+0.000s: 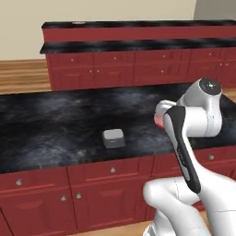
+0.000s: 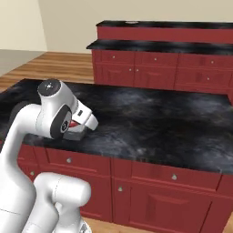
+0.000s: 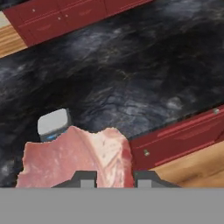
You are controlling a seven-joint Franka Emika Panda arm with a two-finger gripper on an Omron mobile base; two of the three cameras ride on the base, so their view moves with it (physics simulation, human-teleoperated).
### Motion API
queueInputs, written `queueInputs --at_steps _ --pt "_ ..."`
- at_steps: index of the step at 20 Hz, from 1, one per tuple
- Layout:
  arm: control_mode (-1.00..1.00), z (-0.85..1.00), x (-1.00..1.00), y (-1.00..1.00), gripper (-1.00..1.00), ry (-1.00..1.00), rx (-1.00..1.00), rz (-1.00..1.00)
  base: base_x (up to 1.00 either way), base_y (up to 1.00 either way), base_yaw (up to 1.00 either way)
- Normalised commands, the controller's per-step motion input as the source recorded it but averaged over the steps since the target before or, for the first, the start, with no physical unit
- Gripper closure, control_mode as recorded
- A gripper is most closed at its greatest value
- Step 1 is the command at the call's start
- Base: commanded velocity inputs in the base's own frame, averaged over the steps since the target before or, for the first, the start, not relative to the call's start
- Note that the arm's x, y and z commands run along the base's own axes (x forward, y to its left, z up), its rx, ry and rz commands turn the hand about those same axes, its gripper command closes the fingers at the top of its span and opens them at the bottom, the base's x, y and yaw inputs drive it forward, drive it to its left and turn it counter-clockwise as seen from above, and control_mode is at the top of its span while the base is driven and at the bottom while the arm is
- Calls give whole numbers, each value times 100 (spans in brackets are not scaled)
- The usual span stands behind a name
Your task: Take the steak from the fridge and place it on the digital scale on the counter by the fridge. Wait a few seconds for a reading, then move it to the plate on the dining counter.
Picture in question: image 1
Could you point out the small white plate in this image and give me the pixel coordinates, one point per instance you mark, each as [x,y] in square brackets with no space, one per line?
[79,22]

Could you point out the red cupboard door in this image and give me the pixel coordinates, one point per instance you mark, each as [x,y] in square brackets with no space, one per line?
[33,212]
[107,202]

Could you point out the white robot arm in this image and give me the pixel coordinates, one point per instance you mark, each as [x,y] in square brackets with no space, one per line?
[196,116]

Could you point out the red dining counter cupboard run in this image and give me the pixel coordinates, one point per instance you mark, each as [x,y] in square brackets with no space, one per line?
[123,66]

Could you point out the red drawer front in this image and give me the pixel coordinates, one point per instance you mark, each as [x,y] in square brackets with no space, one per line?
[221,155]
[101,172]
[40,182]

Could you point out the round silver knob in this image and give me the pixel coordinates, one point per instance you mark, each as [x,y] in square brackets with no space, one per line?
[113,169]
[63,198]
[19,182]
[211,157]
[79,195]

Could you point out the grey digital scale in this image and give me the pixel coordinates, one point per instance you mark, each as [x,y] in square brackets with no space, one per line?
[113,137]

